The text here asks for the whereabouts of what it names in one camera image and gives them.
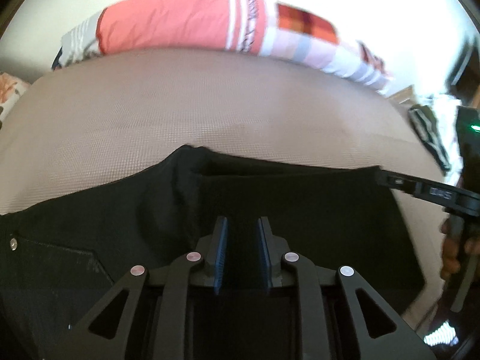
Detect floral orange rose pillow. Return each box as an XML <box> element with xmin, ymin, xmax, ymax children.
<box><xmin>0</xmin><ymin>72</ymin><xmax>30</xmax><ymax>128</ymax></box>

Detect black denim pants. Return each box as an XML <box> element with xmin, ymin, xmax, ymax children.
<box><xmin>1</xmin><ymin>145</ymin><xmax>425</xmax><ymax>359</ymax></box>

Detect coral patchwork bolster pillow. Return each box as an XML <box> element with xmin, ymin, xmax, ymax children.
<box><xmin>52</xmin><ymin>0</ymin><xmax>391</xmax><ymax>92</ymax></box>

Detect pile of striped clothes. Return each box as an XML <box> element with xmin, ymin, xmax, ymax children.
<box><xmin>408</xmin><ymin>94</ymin><xmax>463</xmax><ymax>184</ymax></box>

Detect beige woven bed sheet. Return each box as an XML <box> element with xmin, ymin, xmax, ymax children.
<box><xmin>0</xmin><ymin>46</ymin><xmax>457</xmax><ymax>332</ymax></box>

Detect person's right hand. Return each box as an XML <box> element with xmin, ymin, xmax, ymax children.
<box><xmin>440</xmin><ymin>218</ymin><xmax>479</xmax><ymax>281</ymax></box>

